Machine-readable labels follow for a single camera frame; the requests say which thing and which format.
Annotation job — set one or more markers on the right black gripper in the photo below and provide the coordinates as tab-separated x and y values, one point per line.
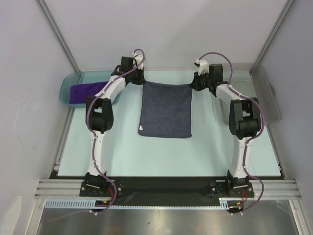
195	84

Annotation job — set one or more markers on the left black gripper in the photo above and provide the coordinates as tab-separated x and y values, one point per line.
142	80

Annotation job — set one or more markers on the dark blue grey towel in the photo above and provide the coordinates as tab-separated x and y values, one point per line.
166	111

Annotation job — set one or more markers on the purple towel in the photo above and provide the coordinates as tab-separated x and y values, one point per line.
80	93

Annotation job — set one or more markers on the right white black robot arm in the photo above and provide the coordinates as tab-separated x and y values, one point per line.
244	122

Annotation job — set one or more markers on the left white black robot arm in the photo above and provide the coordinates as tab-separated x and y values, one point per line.
99	119

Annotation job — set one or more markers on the clear grey plastic bin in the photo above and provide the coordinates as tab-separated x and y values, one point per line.
250	80

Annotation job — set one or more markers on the teal plastic bin lid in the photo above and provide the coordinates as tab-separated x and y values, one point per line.
81	78

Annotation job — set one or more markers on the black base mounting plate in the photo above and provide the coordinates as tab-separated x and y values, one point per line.
185	199

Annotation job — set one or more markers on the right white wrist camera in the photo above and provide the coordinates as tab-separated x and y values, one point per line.
202	66

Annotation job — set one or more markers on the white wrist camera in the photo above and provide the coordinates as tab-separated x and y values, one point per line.
202	66
138	61

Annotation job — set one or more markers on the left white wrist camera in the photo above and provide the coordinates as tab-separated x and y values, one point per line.
138	61

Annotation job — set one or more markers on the left aluminium corner post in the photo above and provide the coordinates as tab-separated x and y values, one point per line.
47	14

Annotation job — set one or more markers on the aluminium corner post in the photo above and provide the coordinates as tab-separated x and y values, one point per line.
47	14
274	31

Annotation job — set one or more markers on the right aluminium corner post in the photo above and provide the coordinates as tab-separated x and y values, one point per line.
274	31

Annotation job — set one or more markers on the light blue cable duct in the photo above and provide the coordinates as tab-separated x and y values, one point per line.
100	204

